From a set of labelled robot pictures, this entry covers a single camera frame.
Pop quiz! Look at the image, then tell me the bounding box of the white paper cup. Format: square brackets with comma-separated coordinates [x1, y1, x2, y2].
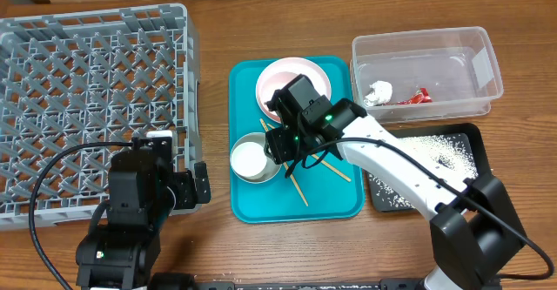
[231, 141, 267, 179]

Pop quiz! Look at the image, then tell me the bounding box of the white tissue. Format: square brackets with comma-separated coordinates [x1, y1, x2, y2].
[364, 80, 393, 107]

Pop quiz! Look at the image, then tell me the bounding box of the red snack wrapper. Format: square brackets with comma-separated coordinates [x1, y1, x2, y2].
[397, 88, 432, 105]

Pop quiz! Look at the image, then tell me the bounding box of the food scraps and rice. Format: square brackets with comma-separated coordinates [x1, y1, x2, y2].
[366, 133, 478, 212]

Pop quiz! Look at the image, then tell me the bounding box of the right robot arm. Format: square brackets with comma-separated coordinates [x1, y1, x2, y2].
[266, 94, 529, 289]

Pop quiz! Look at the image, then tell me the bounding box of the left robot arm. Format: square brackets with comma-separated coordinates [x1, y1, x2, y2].
[76, 147, 211, 289]

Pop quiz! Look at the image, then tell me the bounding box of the clear plastic waste bin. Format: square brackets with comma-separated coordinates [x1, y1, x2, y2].
[350, 26, 504, 124]

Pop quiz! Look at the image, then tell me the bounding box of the black food waste tray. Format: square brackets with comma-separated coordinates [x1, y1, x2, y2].
[363, 123, 500, 213]

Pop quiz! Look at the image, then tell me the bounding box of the wooden chopstick right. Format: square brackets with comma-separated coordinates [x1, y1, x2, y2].
[262, 121, 352, 182]

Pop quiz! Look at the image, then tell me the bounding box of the wooden chopstick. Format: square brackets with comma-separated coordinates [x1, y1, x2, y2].
[262, 121, 352, 182]
[259, 118, 309, 207]

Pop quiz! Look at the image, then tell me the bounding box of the wooden chopstick left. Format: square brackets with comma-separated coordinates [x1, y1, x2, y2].
[259, 118, 309, 207]

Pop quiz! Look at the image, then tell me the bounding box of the large white plate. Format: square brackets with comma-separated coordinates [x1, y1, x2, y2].
[256, 57, 332, 123]

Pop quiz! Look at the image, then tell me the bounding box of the grey metal bowl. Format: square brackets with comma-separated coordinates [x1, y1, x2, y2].
[230, 132, 281, 184]

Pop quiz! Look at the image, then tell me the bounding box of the teal serving tray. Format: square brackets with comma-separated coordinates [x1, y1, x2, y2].
[229, 59, 365, 224]

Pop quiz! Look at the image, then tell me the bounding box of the grey plastic dish rack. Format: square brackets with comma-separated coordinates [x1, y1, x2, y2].
[1, 3, 202, 231]

